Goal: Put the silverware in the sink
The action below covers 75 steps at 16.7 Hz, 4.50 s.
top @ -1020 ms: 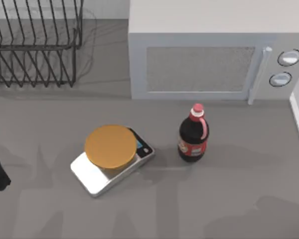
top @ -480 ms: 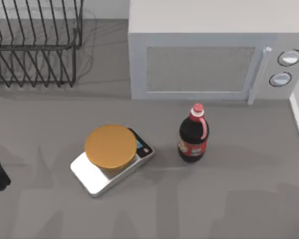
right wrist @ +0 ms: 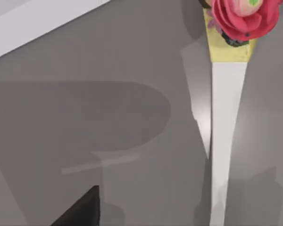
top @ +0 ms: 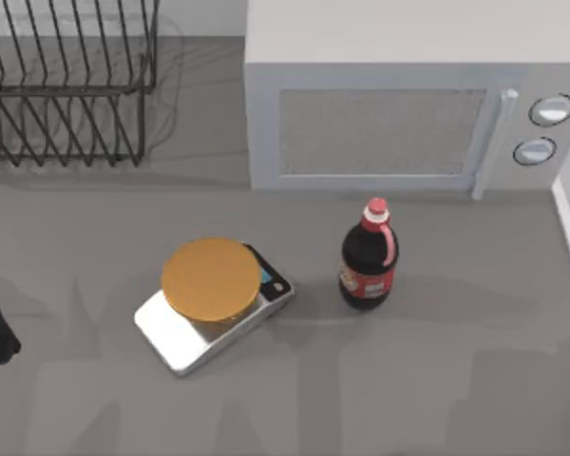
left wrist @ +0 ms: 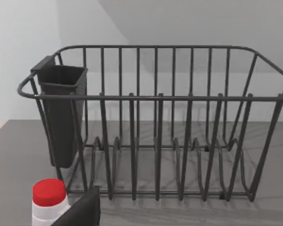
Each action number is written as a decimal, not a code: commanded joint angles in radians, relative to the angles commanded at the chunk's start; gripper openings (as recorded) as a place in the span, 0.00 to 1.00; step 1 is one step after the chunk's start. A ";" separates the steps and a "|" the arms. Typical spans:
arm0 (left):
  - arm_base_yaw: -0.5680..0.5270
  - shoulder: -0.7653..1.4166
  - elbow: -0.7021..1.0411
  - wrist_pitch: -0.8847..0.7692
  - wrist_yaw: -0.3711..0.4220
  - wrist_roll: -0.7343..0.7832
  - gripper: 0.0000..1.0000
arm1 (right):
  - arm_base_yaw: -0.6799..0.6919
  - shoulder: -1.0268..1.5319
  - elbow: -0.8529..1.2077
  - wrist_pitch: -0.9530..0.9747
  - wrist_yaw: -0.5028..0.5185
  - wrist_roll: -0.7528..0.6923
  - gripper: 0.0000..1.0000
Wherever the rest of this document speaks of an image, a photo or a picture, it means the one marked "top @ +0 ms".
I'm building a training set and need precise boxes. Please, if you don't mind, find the dark bottle with red cap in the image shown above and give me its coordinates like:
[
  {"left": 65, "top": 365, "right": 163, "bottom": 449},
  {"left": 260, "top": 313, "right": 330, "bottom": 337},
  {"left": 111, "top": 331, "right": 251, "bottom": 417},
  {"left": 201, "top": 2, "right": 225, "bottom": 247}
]
[{"left": 337, "top": 197, "right": 400, "bottom": 314}]

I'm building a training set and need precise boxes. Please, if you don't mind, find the orange round scale plate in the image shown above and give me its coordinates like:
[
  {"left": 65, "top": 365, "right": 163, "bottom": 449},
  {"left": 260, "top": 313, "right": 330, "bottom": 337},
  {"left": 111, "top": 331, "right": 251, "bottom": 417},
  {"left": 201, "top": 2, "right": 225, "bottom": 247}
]
[{"left": 161, "top": 237, "right": 262, "bottom": 323}]

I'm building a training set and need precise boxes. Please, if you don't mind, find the microwave oven door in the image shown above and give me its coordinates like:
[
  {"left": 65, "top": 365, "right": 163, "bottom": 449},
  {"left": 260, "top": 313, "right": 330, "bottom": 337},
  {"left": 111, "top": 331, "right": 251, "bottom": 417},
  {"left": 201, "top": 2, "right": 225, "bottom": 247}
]
[{"left": 244, "top": 64, "right": 509, "bottom": 192}]

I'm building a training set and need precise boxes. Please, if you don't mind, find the silver kitchen scale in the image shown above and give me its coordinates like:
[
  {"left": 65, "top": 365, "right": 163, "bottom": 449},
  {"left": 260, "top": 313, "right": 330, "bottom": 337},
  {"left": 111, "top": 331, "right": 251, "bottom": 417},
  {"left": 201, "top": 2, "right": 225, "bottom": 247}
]
[{"left": 133, "top": 242, "right": 296, "bottom": 377}]

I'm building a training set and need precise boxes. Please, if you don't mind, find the pale microwave oven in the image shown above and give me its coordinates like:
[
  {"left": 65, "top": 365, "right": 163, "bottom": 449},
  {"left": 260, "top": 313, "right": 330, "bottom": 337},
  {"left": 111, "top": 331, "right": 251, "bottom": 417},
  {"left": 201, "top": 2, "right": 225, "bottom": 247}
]
[{"left": 243, "top": 0, "right": 570, "bottom": 200}]

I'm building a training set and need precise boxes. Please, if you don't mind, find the round microwave knob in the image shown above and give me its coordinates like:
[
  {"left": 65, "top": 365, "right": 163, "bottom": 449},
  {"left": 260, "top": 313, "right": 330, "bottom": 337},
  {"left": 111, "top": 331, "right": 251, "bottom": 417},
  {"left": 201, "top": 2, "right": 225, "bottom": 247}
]
[
  {"left": 528, "top": 94, "right": 570, "bottom": 127},
  {"left": 512, "top": 136, "right": 558, "bottom": 166}
]

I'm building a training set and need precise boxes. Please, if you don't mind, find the pale microwave door handle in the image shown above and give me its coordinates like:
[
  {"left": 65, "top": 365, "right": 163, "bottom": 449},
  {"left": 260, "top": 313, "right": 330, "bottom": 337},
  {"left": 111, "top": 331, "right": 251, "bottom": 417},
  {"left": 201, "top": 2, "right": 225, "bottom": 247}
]
[{"left": 471, "top": 88, "right": 520, "bottom": 200}]

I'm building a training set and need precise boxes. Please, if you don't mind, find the dark wire dish rack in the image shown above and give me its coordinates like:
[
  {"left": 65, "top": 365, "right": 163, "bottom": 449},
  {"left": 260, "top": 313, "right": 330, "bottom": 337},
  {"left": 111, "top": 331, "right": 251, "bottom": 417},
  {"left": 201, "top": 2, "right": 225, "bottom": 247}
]
[{"left": 0, "top": 0, "right": 162, "bottom": 168}]

